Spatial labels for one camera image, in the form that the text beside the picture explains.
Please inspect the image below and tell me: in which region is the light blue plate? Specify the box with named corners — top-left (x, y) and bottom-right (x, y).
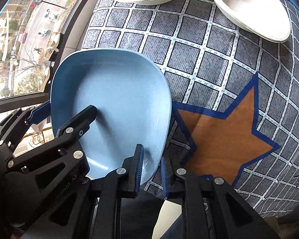
top-left (50, 49), bottom-right (172, 183)

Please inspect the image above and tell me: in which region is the person's blue jeans leg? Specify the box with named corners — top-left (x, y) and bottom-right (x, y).
top-left (121, 190), bottom-right (181, 238)

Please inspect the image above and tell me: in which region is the grey checkered star tablecloth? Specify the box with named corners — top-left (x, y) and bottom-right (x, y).
top-left (83, 0), bottom-right (299, 217)

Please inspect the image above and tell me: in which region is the black window frame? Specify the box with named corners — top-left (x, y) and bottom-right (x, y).
top-left (0, 0), bottom-right (98, 120)

